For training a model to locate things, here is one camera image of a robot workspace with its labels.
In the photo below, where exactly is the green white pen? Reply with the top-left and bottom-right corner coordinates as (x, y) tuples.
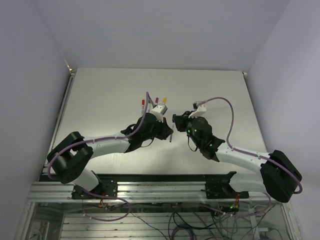
(147, 99), (152, 113)

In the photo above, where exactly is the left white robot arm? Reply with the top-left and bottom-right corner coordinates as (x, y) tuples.
(47, 113), (173, 199)

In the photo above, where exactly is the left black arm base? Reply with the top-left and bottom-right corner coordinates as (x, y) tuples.
(71, 171), (118, 200)

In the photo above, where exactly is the aluminium frame rail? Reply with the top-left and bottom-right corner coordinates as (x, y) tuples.
(27, 181), (288, 203)

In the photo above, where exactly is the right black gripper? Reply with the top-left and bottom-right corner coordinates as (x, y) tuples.
(173, 111), (201, 148)

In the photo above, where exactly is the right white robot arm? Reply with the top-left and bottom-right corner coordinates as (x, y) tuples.
(172, 111), (302, 203)

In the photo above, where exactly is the red white pen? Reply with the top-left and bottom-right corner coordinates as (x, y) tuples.
(141, 101), (145, 116)

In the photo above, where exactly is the blue white pen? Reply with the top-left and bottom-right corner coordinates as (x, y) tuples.
(169, 118), (175, 143)

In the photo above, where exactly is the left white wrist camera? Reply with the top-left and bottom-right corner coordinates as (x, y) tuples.
(150, 104), (168, 119)

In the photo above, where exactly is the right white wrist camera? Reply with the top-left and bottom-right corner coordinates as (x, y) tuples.
(188, 101), (207, 119)

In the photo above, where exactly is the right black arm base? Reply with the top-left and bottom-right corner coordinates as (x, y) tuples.
(200, 171), (249, 199)

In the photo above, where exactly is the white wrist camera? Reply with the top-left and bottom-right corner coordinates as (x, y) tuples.
(188, 101), (207, 119)
(150, 104), (168, 119)

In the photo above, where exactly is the cable bundle under table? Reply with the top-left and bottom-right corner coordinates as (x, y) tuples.
(82, 197), (276, 240)

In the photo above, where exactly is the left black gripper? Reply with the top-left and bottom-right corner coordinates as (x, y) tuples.
(141, 114), (173, 141)

